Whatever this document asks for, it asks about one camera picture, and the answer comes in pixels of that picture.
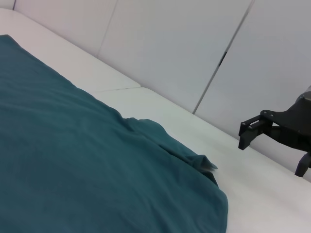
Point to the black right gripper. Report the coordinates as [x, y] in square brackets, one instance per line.
[294, 126]

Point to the blue shirt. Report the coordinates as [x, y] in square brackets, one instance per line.
[73, 145]

